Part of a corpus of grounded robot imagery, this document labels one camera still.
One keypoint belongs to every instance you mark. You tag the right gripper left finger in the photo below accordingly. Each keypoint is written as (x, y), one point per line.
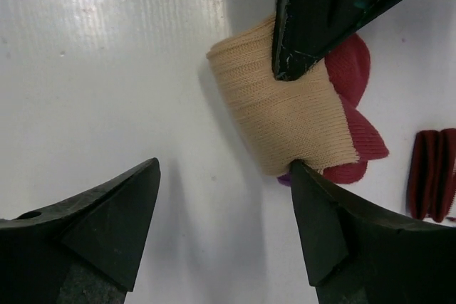
(84, 249)

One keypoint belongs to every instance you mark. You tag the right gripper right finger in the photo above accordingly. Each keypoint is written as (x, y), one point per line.
(358, 252)

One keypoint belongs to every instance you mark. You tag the brown sock striped cuff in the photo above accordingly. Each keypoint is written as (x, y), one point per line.
(431, 179)

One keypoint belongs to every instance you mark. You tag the beige maroon sock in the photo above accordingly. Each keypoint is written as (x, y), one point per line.
(314, 119)

